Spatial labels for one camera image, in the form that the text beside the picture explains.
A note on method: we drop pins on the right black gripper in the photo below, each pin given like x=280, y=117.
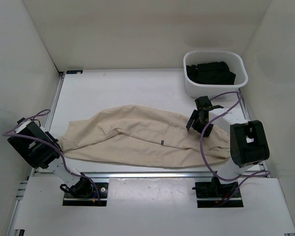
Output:
x=194, y=116

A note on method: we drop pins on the white plastic basket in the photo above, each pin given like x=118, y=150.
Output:
x=233, y=61

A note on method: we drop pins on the beige trousers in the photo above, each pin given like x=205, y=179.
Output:
x=141, y=136

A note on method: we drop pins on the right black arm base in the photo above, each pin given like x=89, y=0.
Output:
x=214, y=195

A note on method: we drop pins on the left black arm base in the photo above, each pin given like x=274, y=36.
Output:
x=90, y=199

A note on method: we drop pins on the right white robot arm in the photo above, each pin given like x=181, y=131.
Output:
x=248, y=144

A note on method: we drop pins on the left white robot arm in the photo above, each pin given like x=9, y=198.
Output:
x=41, y=150

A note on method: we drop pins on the black trousers in basket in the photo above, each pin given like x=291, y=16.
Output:
x=213, y=73

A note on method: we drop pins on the blue corner label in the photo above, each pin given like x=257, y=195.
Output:
x=74, y=71

